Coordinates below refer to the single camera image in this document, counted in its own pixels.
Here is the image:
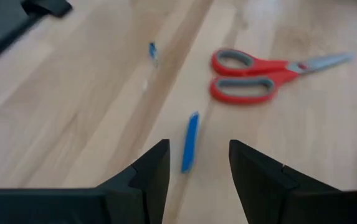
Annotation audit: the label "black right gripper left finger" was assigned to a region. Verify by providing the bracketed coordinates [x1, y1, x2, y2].
[97, 138, 171, 224]

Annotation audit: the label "red handled scissors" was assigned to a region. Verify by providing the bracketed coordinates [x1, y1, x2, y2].
[209, 48, 355, 105]

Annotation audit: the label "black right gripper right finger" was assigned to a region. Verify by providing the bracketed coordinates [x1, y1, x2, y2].
[229, 139, 341, 224]

